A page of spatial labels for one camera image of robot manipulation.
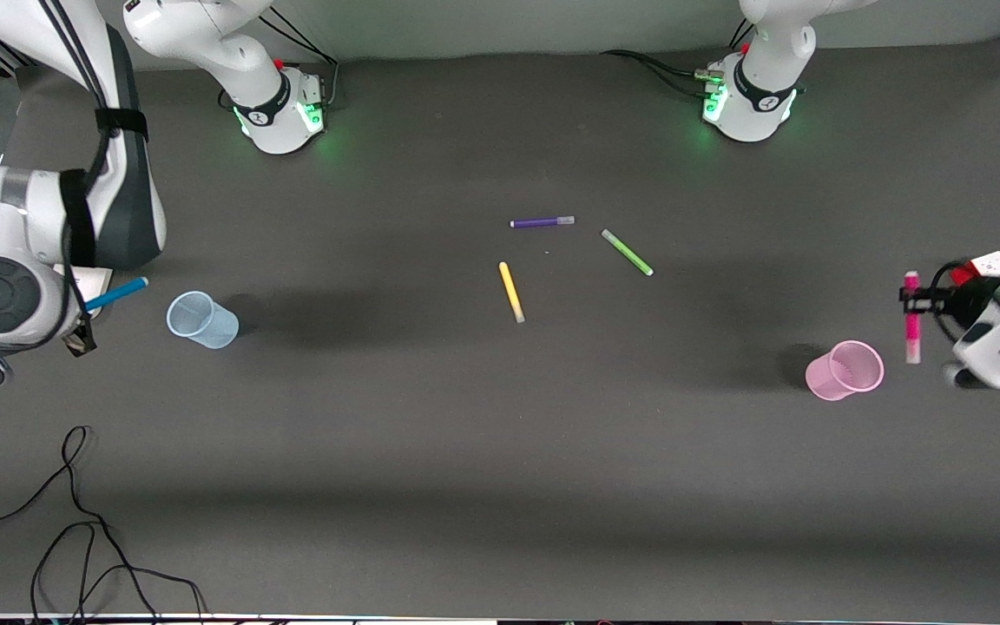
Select pink marker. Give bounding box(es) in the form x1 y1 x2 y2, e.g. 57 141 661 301
902 270 924 365

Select blue marker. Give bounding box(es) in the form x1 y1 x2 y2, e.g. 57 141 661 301
83 275 152 314

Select white flat box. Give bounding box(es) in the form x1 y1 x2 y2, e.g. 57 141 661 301
54 264 116 321

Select translucent pink cup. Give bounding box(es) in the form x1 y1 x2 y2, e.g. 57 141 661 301
804 339 886 403

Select translucent blue cup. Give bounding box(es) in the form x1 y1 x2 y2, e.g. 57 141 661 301
165 290 241 351

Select green marker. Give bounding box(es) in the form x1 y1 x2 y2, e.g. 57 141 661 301
600 227 656 279

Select yellow marker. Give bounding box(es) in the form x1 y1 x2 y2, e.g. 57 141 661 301
497 260 527 326

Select red white mount piece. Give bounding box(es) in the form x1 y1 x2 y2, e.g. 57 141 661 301
951 250 1000 286

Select thin black loose cable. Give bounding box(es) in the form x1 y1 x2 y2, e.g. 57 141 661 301
0 424 208 625

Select black left arm base cables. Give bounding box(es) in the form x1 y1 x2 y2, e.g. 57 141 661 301
598 17 758 98

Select black arm base cables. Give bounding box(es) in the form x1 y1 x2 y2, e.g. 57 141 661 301
257 10 342 112
598 17 758 98

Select black right arm base cables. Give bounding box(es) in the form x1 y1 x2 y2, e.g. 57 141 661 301
257 10 342 112

